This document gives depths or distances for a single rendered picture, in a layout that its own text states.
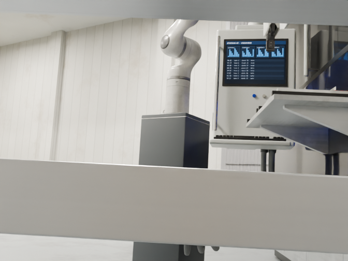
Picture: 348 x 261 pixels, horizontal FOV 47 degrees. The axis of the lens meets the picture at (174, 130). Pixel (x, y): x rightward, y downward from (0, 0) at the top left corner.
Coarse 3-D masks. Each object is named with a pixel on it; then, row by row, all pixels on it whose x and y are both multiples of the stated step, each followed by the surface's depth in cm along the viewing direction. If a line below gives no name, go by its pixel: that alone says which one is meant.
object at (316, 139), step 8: (264, 128) 206; (272, 128) 205; (280, 128) 205; (288, 128) 205; (296, 128) 205; (304, 128) 205; (312, 128) 205; (320, 128) 205; (280, 136) 208; (288, 136) 205; (296, 136) 204; (304, 136) 204; (312, 136) 204; (320, 136) 204; (304, 144) 204; (312, 144) 204; (320, 144) 204; (320, 152) 205
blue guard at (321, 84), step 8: (344, 56) 188; (336, 64) 198; (344, 64) 187; (328, 72) 209; (336, 72) 197; (344, 72) 187; (320, 80) 221; (328, 80) 208; (336, 80) 197; (344, 80) 186; (304, 88) 251; (312, 88) 235; (320, 88) 221; (328, 88) 207; (336, 88) 196; (344, 88) 186
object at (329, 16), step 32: (0, 0) 74; (32, 0) 74; (64, 0) 73; (96, 0) 72; (128, 0) 72; (160, 0) 71; (192, 0) 70; (224, 0) 70; (256, 0) 69; (288, 0) 68; (320, 0) 68
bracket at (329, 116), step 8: (296, 112) 156; (304, 112) 156; (312, 112) 156; (320, 112) 156; (328, 112) 155; (336, 112) 155; (344, 112) 155; (312, 120) 157; (320, 120) 155; (328, 120) 155; (336, 120) 155; (344, 120) 155; (336, 128) 155; (344, 128) 154
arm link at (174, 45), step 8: (176, 24) 198; (184, 24) 196; (192, 24) 198; (168, 32) 198; (176, 32) 196; (184, 32) 197; (168, 40) 195; (176, 40) 195; (184, 40) 199; (168, 48) 196; (176, 48) 196; (184, 48) 199; (176, 56) 201
